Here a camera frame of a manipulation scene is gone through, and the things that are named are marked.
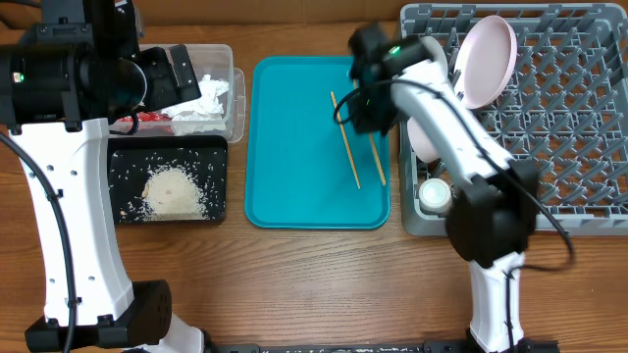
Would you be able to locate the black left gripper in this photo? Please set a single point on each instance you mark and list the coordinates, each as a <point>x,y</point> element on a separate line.
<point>168,92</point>

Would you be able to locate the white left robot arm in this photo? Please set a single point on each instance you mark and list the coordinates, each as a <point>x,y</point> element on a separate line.
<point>63,85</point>

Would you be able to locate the pink bowl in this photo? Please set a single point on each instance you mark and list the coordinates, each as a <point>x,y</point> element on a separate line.
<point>420,142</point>

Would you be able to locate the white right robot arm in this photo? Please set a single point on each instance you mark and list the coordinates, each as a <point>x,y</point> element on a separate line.
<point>495,208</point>

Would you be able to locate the grey dish rack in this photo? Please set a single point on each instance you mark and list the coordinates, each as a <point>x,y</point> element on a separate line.
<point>565,106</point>

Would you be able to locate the clear plastic bin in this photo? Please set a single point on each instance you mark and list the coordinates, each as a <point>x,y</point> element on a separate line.
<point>217,61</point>

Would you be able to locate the pink round plate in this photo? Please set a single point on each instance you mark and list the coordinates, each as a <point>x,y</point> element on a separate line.
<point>485,60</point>

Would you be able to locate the pale green cup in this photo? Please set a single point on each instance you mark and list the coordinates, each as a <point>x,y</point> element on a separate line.
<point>435,196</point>

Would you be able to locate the white tissue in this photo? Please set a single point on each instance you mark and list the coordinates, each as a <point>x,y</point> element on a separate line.
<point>204,114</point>

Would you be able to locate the red foil snack wrapper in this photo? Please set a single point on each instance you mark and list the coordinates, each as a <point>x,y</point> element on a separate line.
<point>149,124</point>

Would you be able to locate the black tray bin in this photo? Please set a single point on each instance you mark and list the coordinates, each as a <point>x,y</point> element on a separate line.
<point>167,147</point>

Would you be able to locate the teal plastic tray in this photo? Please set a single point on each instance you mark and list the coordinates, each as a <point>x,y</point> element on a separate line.
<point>297,172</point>

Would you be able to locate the grey-green bowl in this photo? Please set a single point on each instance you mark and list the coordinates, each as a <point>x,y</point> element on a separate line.
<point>438,53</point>

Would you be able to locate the cooked rice pile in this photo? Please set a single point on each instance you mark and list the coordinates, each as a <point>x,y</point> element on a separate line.
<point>172,193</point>

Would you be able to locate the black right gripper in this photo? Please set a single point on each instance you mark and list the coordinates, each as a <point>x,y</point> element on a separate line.
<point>364,126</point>

